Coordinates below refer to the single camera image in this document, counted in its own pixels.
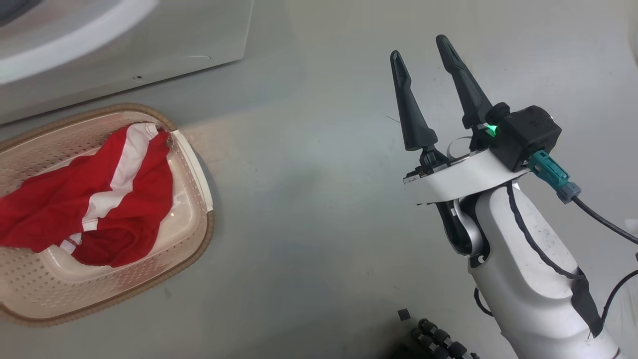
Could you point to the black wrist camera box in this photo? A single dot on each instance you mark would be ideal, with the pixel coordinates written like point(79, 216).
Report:
point(528, 132)

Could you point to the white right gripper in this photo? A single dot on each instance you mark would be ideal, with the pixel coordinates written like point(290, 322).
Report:
point(463, 177)

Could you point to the white front-load washing machine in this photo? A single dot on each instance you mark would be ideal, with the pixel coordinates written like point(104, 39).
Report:
point(124, 55)

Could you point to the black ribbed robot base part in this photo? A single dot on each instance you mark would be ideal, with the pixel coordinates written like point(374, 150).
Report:
point(438, 341)

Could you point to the red and white jersey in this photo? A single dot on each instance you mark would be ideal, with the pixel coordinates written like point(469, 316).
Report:
point(50, 209)

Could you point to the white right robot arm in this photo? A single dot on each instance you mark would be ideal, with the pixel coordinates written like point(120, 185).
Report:
point(518, 289)

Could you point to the cream perforated laundry basket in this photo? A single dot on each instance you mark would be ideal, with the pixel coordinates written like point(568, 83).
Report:
point(30, 294)

